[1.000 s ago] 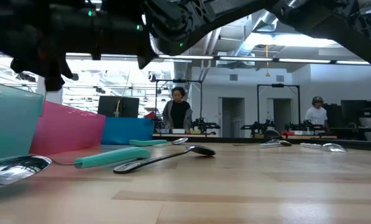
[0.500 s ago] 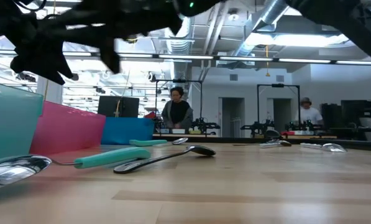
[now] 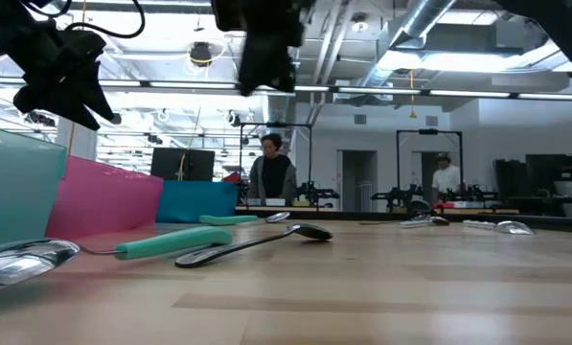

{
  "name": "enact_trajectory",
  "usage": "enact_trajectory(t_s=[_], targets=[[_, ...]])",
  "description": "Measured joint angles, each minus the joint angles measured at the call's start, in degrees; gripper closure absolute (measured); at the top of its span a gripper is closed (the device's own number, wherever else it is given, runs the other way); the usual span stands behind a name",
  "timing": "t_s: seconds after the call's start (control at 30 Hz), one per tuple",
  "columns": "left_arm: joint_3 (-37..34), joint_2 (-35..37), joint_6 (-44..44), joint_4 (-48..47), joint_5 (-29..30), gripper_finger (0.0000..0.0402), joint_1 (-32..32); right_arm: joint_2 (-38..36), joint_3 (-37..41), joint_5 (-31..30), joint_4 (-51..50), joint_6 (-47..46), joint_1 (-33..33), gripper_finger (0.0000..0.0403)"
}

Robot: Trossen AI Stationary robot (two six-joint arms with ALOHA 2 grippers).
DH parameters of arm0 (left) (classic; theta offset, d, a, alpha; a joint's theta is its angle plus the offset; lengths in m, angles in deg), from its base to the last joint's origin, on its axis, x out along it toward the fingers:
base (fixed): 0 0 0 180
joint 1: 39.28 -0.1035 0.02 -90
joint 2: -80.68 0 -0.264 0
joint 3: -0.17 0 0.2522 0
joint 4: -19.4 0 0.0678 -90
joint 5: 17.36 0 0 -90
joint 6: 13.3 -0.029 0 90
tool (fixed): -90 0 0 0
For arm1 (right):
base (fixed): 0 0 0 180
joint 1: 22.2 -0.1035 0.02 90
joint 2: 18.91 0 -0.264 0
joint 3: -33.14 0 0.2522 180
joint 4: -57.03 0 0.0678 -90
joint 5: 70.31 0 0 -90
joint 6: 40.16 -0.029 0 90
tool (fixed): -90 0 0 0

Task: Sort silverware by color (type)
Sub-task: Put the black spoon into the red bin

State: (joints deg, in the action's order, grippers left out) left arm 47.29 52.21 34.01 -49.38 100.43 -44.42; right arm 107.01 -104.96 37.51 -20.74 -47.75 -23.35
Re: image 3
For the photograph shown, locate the black metal spoon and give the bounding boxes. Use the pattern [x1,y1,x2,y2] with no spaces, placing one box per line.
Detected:
[173,222,334,269]

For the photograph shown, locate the long ceiling light strip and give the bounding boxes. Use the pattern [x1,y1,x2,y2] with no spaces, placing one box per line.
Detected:
[0,76,572,103]

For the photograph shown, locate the teal-handled silver spoon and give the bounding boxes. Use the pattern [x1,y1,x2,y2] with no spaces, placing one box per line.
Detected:
[0,225,234,288]
[198,211,291,227]

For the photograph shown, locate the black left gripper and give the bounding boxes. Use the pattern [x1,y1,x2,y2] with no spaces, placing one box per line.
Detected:
[12,45,117,131]

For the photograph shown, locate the silver round ventilation duct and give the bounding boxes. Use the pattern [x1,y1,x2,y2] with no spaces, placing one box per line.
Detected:
[264,94,299,167]

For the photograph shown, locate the translucent teal plastic bin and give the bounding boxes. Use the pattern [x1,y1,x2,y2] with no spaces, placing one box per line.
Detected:
[0,125,69,250]

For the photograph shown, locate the black background monitors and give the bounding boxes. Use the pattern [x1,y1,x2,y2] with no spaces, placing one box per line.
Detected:
[493,152,572,208]

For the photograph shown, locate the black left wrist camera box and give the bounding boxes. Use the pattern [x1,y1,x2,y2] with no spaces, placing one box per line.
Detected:
[67,31,107,61]

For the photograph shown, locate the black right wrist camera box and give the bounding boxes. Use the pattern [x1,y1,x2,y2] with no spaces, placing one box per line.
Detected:
[212,0,248,33]

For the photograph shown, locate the pink plastic bin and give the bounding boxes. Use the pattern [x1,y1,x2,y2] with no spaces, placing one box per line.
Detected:
[45,155,165,240]

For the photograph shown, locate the blue plastic bin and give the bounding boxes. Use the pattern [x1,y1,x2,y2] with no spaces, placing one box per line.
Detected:
[155,179,239,224]

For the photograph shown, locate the black metal rig frame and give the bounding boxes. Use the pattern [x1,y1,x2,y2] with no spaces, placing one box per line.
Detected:
[239,122,314,207]
[395,127,464,212]

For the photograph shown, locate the yellow hanging pendant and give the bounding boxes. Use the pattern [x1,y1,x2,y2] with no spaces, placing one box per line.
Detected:
[408,69,417,119]

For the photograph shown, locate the white radiator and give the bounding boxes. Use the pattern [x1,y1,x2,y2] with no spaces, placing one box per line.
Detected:
[356,180,374,212]

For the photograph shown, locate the black ceiling device yellow cable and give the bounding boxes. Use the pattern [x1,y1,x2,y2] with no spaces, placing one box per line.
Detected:
[189,41,214,67]

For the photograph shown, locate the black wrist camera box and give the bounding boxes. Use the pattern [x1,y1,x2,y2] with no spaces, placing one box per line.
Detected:
[212,0,248,33]
[67,31,107,61]

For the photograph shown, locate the black dome-shaped object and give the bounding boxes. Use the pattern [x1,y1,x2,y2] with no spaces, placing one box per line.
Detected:
[406,199,435,216]

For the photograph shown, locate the white building column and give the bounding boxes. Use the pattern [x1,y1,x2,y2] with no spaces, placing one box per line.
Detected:
[57,117,99,167]

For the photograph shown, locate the patterned-handle silver spoon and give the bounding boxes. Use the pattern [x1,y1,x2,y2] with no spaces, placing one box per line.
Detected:
[400,214,452,228]
[462,219,537,237]

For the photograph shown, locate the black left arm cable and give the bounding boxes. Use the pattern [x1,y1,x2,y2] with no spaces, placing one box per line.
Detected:
[21,0,147,39]

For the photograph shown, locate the grey doorway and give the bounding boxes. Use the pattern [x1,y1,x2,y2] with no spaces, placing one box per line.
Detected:
[336,149,378,213]

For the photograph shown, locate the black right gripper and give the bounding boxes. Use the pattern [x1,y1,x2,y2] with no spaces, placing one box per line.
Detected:
[237,0,315,97]

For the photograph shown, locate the black monitor back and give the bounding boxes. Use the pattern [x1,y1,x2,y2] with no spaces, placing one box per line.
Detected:
[149,147,217,182]

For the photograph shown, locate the background wooden workbench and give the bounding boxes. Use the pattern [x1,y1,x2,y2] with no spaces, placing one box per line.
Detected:
[237,204,521,216]

